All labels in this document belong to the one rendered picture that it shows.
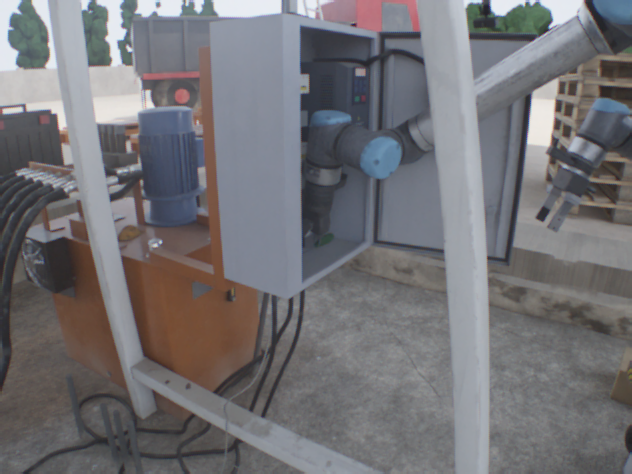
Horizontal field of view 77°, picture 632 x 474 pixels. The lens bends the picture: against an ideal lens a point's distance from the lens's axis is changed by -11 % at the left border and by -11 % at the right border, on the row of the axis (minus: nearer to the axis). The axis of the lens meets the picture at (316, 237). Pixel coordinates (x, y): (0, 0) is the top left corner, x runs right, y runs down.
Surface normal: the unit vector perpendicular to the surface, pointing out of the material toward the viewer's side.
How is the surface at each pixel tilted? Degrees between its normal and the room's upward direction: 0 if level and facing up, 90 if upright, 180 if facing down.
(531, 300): 84
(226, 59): 90
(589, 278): 90
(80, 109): 91
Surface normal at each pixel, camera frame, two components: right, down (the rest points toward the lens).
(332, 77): -0.56, 0.29
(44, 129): 0.83, 0.19
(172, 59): 0.39, 0.31
